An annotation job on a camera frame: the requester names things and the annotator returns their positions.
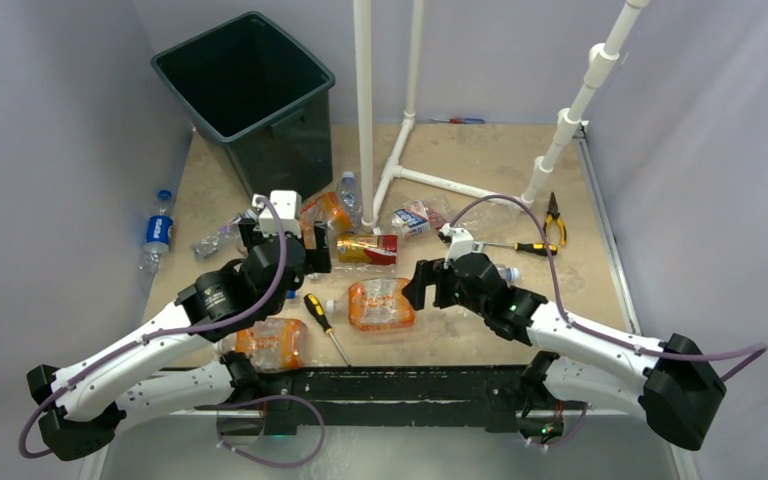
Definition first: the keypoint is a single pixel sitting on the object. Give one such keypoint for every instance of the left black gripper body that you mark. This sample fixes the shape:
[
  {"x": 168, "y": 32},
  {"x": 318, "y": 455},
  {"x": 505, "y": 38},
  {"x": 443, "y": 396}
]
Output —
[{"x": 316, "y": 260}]

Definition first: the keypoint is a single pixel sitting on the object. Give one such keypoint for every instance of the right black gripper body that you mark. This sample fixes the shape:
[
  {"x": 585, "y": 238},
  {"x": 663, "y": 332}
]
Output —
[{"x": 448, "y": 291}]

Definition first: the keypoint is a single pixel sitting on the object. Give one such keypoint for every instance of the clear Pocari Sweat bottle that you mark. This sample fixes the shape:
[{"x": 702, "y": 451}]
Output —
[{"x": 493, "y": 220}]

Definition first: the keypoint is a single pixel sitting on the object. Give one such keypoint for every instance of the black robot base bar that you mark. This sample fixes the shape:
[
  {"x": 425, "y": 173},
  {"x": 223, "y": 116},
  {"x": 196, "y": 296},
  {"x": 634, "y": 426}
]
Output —
[{"x": 496, "y": 398}]

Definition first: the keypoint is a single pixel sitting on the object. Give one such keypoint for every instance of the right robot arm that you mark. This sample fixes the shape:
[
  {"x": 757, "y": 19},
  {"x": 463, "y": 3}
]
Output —
[{"x": 667, "y": 384}]

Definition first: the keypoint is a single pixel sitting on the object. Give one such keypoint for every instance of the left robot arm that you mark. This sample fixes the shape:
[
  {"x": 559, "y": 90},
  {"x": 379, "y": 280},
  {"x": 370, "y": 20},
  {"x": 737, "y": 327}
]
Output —
[{"x": 81, "y": 408}]

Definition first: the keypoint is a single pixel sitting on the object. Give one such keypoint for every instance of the orange label bottle near bin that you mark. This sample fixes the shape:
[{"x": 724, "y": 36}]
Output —
[{"x": 328, "y": 209}]

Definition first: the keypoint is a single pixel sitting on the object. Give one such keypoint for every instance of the dark green plastic bin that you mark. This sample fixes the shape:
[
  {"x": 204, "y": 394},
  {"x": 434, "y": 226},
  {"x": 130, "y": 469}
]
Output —
[{"x": 260, "y": 97}]

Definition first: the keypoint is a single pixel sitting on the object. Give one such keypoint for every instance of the red gold label bottle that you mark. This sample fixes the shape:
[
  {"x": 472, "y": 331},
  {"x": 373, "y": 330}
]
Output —
[{"x": 376, "y": 250}]

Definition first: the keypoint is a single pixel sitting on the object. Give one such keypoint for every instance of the yellow black screwdriver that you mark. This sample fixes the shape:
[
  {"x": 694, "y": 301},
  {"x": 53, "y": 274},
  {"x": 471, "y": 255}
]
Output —
[{"x": 317, "y": 311}]

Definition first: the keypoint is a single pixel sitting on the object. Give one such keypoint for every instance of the clear small water bottle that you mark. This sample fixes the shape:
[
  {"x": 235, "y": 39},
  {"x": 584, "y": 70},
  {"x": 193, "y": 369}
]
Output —
[{"x": 348, "y": 193}]

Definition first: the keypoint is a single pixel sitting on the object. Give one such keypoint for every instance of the orange label bottle centre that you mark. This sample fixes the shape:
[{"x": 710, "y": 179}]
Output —
[{"x": 375, "y": 304}]

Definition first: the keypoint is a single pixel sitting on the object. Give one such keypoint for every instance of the blue white label bottle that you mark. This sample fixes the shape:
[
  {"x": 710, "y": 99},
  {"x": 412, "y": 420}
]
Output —
[{"x": 420, "y": 216}]

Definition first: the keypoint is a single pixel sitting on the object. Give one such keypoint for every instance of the crushed clear bottle left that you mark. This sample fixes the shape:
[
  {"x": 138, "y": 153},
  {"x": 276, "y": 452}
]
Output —
[{"x": 228, "y": 235}]

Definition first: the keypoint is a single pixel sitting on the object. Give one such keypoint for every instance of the orange label bottle front left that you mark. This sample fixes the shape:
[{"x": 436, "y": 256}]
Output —
[{"x": 273, "y": 345}]

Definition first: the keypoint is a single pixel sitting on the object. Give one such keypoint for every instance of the yellow black pliers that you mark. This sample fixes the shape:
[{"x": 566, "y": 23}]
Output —
[{"x": 553, "y": 219}]

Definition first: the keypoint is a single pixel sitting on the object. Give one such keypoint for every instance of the small red blue screwdriver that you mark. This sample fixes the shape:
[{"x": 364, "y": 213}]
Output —
[{"x": 459, "y": 121}]

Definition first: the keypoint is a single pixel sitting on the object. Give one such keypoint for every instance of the Pepsi bottle by wall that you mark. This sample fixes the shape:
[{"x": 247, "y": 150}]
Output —
[{"x": 158, "y": 232}]

